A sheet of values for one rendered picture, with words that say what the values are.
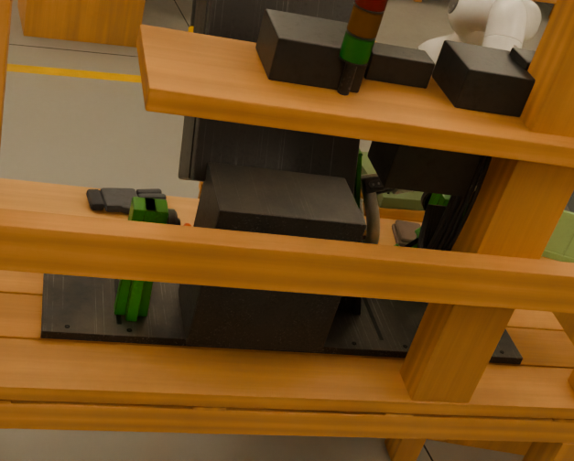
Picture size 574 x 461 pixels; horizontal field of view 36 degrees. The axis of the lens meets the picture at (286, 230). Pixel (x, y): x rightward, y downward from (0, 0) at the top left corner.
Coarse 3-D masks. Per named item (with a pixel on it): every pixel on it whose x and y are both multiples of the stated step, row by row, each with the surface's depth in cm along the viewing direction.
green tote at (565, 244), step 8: (568, 216) 265; (560, 224) 267; (568, 224) 267; (560, 232) 269; (568, 232) 268; (552, 240) 270; (560, 240) 270; (568, 240) 270; (552, 248) 272; (560, 248) 271; (568, 248) 271; (544, 256) 274; (552, 256) 273; (560, 256) 272; (568, 256) 273
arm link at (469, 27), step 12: (456, 0) 218; (468, 0) 216; (480, 0) 216; (492, 0) 216; (456, 12) 218; (468, 12) 216; (480, 12) 216; (456, 24) 221; (468, 24) 219; (480, 24) 218; (444, 36) 249; (456, 36) 235; (468, 36) 227; (480, 36) 229; (420, 48) 255; (432, 48) 250
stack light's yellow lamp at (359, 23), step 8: (352, 8) 139; (352, 16) 139; (360, 16) 138; (368, 16) 138; (376, 16) 138; (352, 24) 139; (360, 24) 138; (368, 24) 138; (376, 24) 139; (352, 32) 140; (360, 32) 139; (368, 32) 139; (376, 32) 140; (368, 40) 140
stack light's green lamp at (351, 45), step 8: (344, 40) 141; (352, 40) 140; (360, 40) 140; (344, 48) 142; (352, 48) 141; (360, 48) 140; (368, 48) 141; (344, 56) 142; (352, 56) 141; (360, 56) 141; (368, 56) 142; (352, 64) 142; (360, 64) 142
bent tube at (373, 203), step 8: (368, 176) 196; (376, 176) 196; (368, 200) 196; (376, 200) 197; (368, 208) 196; (376, 208) 196; (368, 216) 196; (376, 216) 196; (368, 224) 197; (376, 224) 196; (368, 232) 198; (376, 232) 197; (368, 240) 199; (376, 240) 199
